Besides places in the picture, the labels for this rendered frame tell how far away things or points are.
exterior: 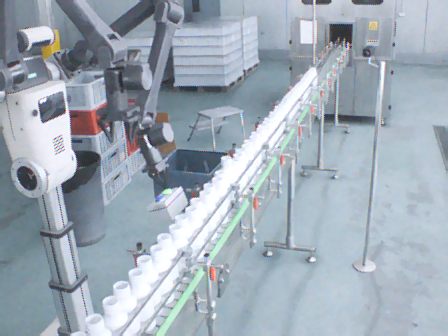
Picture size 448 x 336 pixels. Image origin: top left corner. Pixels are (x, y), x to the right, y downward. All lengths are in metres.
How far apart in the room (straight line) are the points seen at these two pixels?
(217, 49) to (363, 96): 3.00
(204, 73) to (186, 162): 5.84
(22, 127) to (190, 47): 6.85
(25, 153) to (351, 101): 5.12
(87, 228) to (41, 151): 1.95
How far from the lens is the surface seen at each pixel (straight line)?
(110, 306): 1.04
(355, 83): 6.27
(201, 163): 2.55
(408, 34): 11.72
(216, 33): 8.19
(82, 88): 3.94
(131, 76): 1.21
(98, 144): 4.04
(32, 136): 1.66
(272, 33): 12.01
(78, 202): 3.47
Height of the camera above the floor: 1.78
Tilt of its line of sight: 22 degrees down
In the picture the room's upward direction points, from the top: 3 degrees counter-clockwise
